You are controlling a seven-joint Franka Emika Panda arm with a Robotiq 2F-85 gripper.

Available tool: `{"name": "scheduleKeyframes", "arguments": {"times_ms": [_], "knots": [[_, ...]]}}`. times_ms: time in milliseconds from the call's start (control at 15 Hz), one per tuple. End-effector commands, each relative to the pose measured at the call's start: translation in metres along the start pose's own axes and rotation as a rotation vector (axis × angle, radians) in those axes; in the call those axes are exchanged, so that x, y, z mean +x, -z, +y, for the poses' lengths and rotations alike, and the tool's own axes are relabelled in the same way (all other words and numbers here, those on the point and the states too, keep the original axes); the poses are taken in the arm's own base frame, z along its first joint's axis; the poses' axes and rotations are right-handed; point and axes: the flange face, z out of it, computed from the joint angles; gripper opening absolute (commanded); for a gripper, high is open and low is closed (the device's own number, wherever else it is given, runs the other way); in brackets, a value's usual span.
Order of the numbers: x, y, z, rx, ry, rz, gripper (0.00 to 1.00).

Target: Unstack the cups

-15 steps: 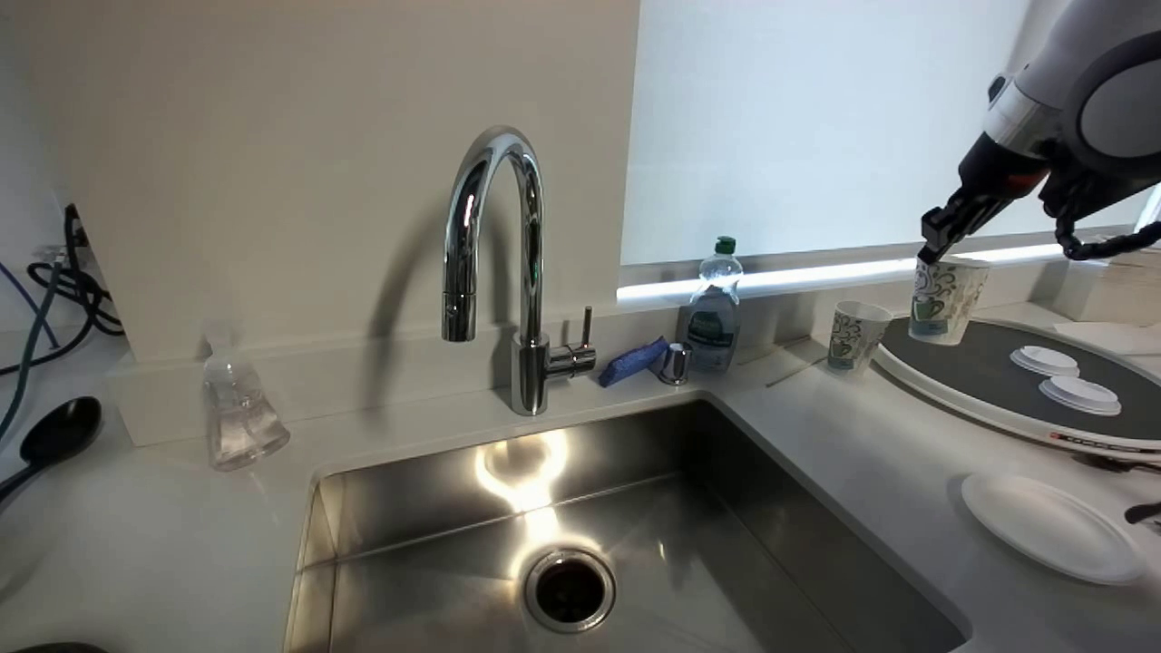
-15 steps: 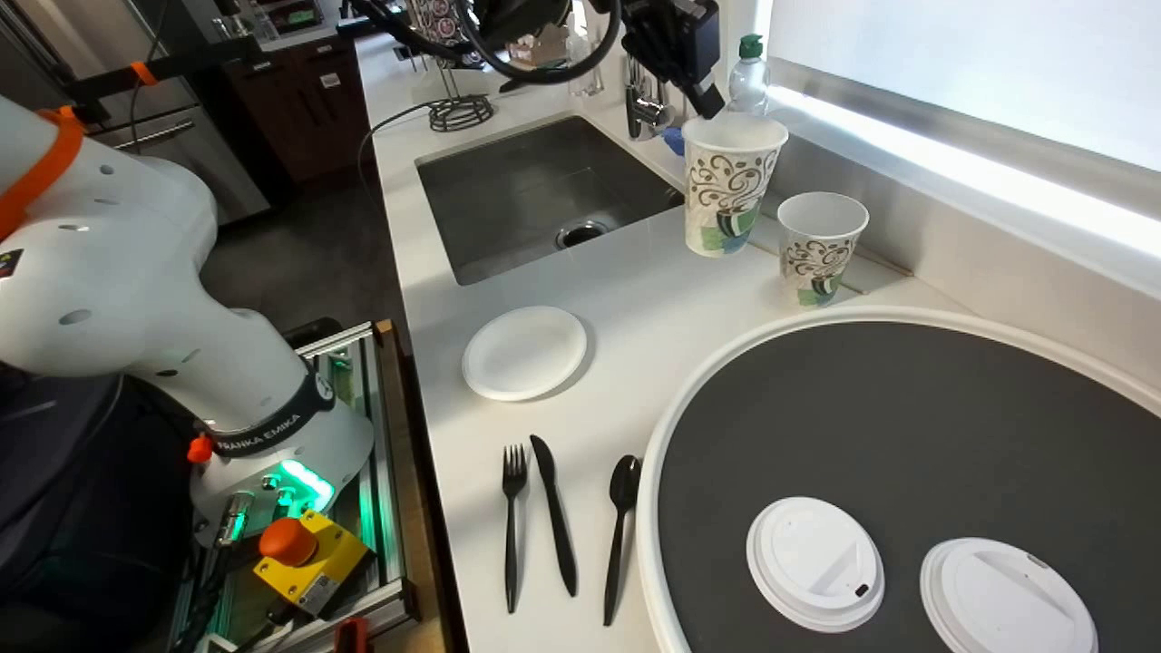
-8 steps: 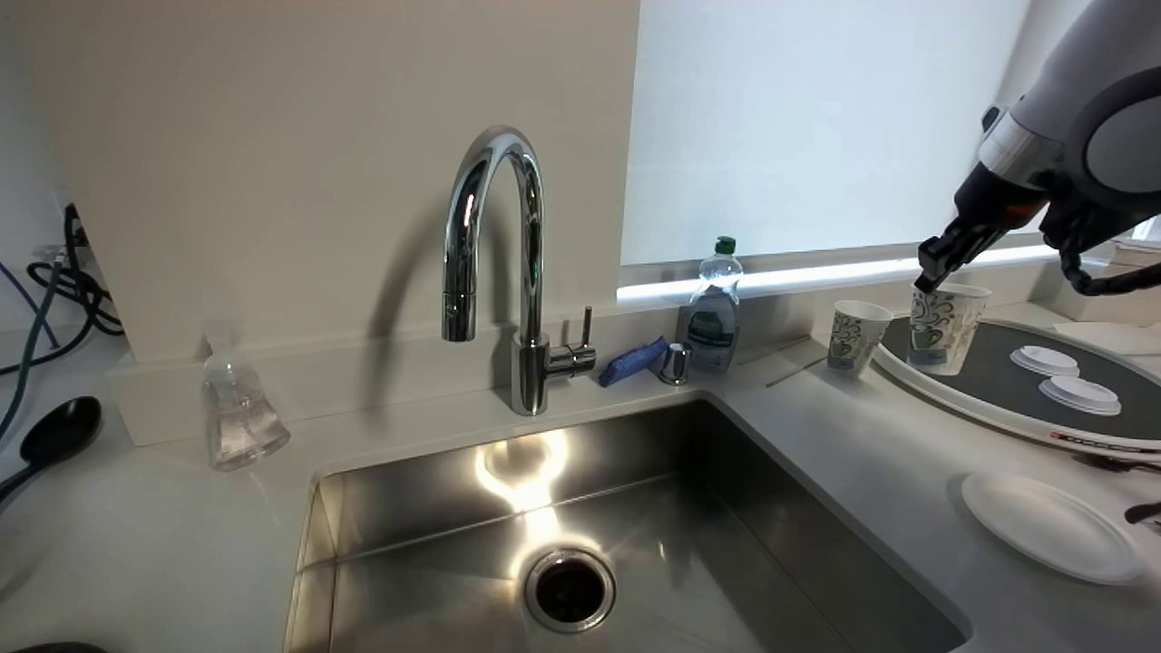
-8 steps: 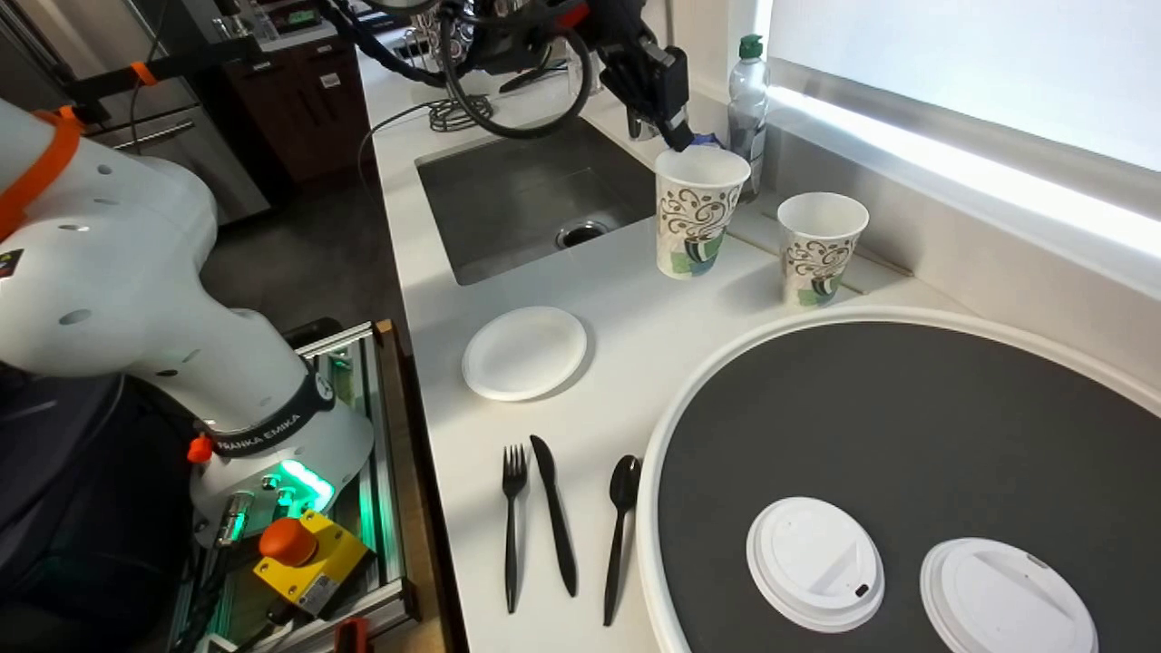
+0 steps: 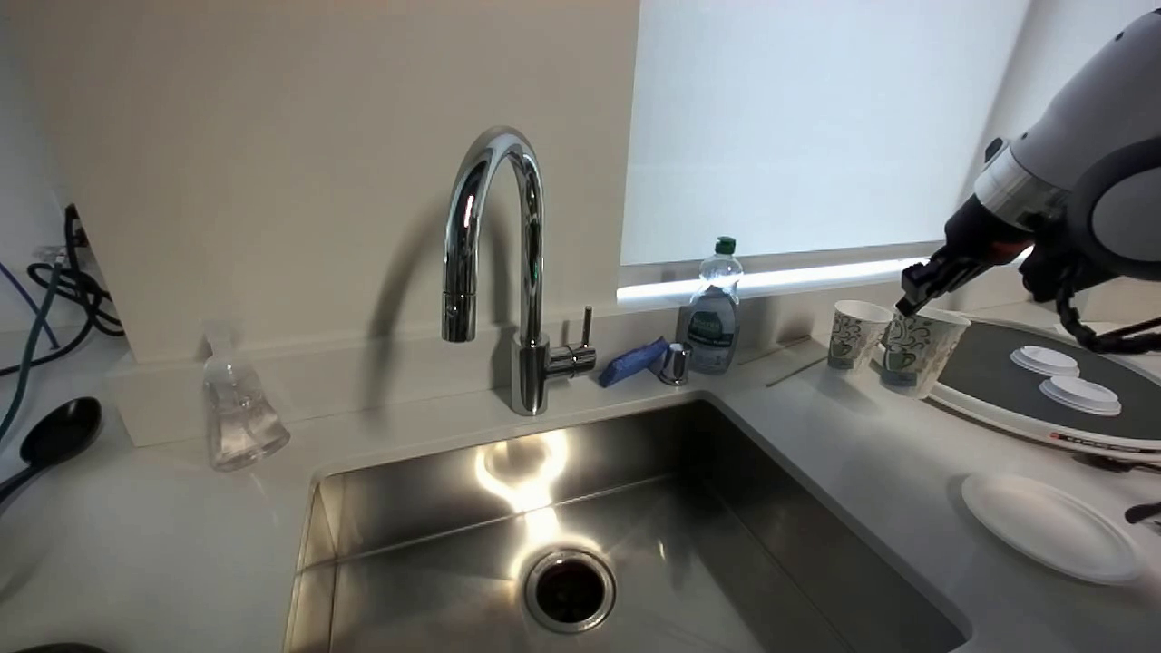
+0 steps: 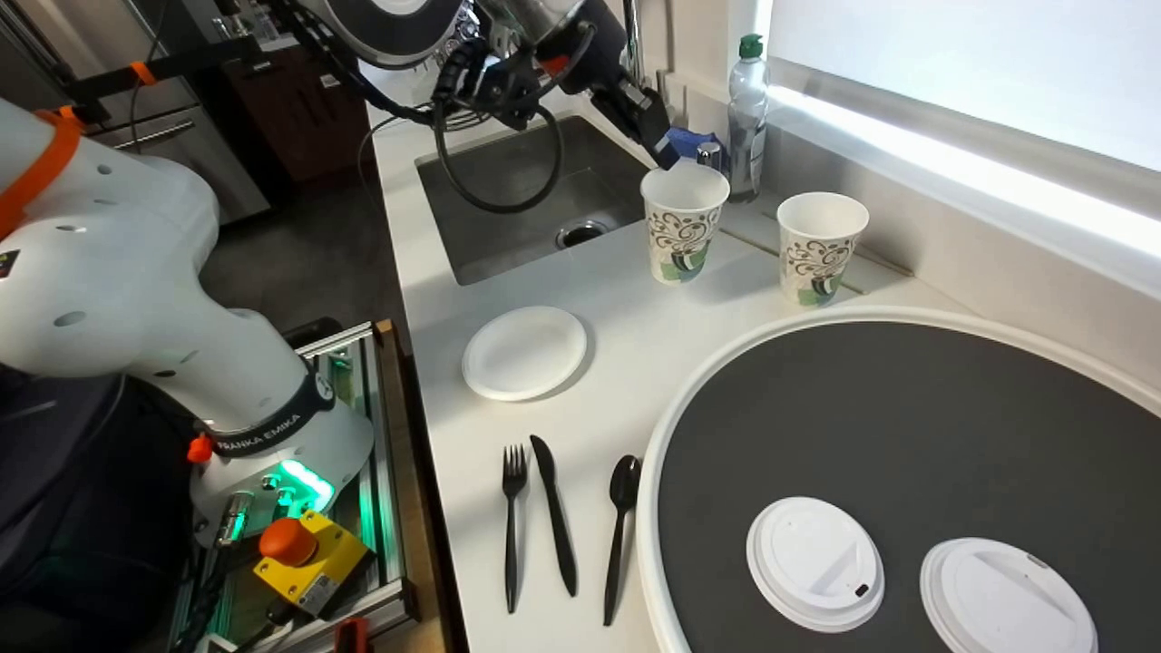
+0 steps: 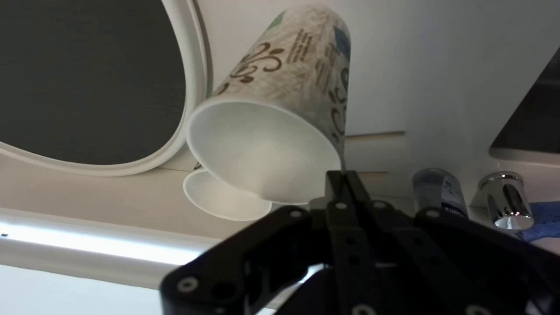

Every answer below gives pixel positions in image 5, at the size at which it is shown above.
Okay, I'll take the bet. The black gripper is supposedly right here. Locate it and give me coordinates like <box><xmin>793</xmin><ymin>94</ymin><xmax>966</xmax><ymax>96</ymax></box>
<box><xmin>898</xmin><ymin>197</ymin><xmax>1031</xmax><ymax>314</ymax></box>

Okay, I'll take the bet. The patterned paper cup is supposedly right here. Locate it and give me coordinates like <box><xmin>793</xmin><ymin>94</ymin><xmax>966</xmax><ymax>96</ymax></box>
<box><xmin>871</xmin><ymin>308</ymin><xmax>970</xmax><ymax>397</ymax></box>
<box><xmin>829</xmin><ymin>299</ymin><xmax>893</xmax><ymax>368</ymax></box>

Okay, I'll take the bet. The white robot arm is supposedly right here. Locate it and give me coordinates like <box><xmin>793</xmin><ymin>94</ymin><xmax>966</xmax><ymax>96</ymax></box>
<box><xmin>898</xmin><ymin>10</ymin><xmax>1161</xmax><ymax>356</ymax></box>

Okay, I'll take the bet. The white cup lid left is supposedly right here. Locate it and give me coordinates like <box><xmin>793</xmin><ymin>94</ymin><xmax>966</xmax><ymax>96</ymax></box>
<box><xmin>1008</xmin><ymin>345</ymin><xmax>1083</xmax><ymax>378</ymax></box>

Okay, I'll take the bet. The white cup lid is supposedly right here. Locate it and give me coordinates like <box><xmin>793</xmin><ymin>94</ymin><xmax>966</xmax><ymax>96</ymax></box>
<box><xmin>1038</xmin><ymin>378</ymin><xmax>1123</xmax><ymax>417</ymax></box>
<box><xmin>1008</xmin><ymin>345</ymin><xmax>1083</xmax><ymax>378</ymax></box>

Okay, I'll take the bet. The patterned paper cup bottom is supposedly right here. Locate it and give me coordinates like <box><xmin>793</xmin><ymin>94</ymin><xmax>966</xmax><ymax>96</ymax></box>
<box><xmin>829</xmin><ymin>299</ymin><xmax>893</xmax><ymax>368</ymax></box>

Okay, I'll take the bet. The white cup lid right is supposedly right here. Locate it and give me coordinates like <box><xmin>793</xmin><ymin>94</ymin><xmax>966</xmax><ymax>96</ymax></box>
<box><xmin>1038</xmin><ymin>378</ymin><xmax>1123</xmax><ymax>417</ymax></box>

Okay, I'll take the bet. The round black white tray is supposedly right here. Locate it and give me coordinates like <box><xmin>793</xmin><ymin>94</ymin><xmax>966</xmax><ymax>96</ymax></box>
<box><xmin>929</xmin><ymin>322</ymin><xmax>1161</xmax><ymax>467</ymax></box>

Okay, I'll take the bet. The clear bottle green cap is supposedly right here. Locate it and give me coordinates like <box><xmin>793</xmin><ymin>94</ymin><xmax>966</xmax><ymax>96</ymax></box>
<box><xmin>681</xmin><ymin>237</ymin><xmax>746</xmax><ymax>373</ymax></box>

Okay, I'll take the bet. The white small plate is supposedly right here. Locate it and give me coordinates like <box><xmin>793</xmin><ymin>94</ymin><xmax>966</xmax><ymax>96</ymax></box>
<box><xmin>960</xmin><ymin>474</ymin><xmax>1142</xmax><ymax>586</ymax></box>

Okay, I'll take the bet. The blue dish brush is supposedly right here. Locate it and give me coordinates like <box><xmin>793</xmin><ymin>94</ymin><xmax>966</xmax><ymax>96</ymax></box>
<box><xmin>600</xmin><ymin>338</ymin><xmax>691</xmax><ymax>389</ymax></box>

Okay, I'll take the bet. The stainless steel sink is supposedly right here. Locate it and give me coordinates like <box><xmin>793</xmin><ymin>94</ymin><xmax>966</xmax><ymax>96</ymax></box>
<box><xmin>286</xmin><ymin>397</ymin><xmax>970</xmax><ymax>653</ymax></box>

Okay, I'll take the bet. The chrome kitchen faucet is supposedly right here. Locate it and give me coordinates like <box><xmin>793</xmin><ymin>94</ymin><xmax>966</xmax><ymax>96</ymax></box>
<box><xmin>442</xmin><ymin>125</ymin><xmax>596</xmax><ymax>417</ymax></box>

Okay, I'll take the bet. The clear glass flask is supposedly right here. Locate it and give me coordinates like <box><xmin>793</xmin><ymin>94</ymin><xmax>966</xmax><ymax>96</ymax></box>
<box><xmin>205</xmin><ymin>322</ymin><xmax>290</xmax><ymax>467</ymax></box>

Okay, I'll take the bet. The black round object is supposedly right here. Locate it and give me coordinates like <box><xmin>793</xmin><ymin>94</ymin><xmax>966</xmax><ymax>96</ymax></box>
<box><xmin>0</xmin><ymin>395</ymin><xmax>103</xmax><ymax>499</ymax></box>

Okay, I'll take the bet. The black cables bundle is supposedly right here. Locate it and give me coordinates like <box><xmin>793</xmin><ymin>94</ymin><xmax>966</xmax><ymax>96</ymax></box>
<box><xmin>0</xmin><ymin>201</ymin><xmax>126</xmax><ymax>440</ymax></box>

